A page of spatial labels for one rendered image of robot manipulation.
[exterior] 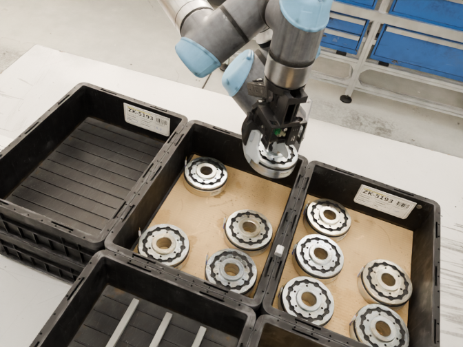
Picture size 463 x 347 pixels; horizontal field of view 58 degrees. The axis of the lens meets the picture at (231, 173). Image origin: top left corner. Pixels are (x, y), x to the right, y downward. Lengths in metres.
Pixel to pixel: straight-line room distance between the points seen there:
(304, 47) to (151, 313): 0.54
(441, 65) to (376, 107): 0.46
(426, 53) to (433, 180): 1.41
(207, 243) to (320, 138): 0.65
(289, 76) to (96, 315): 0.54
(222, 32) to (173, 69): 2.14
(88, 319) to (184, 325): 0.17
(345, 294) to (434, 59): 2.05
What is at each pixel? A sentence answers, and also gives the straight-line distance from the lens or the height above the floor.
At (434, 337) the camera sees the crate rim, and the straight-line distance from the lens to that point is 0.85.
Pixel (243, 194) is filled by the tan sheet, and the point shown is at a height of 0.83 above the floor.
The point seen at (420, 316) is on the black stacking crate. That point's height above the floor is 0.88.
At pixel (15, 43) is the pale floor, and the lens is 3.17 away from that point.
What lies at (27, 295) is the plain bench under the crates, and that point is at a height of 0.70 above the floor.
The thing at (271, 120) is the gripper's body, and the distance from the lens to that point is 0.73.
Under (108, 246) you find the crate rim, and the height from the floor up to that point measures 0.93.
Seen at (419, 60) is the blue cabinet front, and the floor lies 0.39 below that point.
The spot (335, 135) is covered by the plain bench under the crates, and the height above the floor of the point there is 0.70.
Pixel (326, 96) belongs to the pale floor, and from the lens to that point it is 2.87.
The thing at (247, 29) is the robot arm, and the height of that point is 1.25.
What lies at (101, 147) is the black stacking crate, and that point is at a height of 0.83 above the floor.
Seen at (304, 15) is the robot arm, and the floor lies 1.32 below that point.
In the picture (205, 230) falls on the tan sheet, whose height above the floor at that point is 0.83.
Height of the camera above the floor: 1.59
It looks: 47 degrees down
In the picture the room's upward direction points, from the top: 11 degrees clockwise
